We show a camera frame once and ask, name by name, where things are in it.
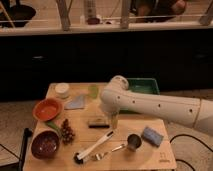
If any purple bowl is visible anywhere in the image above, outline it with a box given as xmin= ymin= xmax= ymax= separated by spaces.
xmin=31 ymin=131 xmax=60 ymax=159

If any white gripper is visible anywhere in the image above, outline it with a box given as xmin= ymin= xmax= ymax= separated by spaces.
xmin=101 ymin=104 xmax=118 ymax=129

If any black cable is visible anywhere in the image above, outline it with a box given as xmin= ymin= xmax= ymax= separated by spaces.
xmin=169 ymin=133 xmax=213 ymax=171

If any bunch of dark grapes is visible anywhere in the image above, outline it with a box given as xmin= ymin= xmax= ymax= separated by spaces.
xmin=61 ymin=119 xmax=75 ymax=145

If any green plastic tray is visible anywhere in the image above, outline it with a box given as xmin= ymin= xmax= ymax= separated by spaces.
xmin=128 ymin=78 xmax=160 ymax=95

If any green vegetable toy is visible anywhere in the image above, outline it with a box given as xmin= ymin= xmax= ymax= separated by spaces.
xmin=45 ymin=121 xmax=61 ymax=136

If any orange bowl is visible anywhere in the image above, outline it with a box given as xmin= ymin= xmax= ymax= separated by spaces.
xmin=32 ymin=98 xmax=62 ymax=121

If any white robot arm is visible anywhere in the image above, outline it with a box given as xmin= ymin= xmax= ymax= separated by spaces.
xmin=100 ymin=75 xmax=213 ymax=136

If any dark round stool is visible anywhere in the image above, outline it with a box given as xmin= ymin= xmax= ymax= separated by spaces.
xmin=0 ymin=5 xmax=36 ymax=27

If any pale green cup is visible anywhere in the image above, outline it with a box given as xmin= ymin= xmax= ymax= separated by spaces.
xmin=88 ymin=84 xmax=99 ymax=99

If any black stand left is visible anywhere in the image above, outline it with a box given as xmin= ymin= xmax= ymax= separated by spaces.
xmin=0 ymin=128 xmax=33 ymax=171

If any blue grey cloth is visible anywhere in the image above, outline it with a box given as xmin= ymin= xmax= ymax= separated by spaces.
xmin=64 ymin=95 xmax=85 ymax=110

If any metal measuring cup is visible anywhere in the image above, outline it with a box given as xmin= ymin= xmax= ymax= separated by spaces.
xmin=127 ymin=134 xmax=142 ymax=151

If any white black dish brush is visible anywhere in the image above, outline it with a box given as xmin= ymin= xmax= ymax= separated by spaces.
xmin=73 ymin=131 xmax=114 ymax=164

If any wooden black felt eraser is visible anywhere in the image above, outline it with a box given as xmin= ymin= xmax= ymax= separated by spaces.
xmin=88 ymin=117 xmax=109 ymax=128

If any white round container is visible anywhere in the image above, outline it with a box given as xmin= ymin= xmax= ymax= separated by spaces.
xmin=55 ymin=83 xmax=70 ymax=99

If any blue sponge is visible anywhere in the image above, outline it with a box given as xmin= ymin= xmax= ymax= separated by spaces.
xmin=141 ymin=127 xmax=164 ymax=147

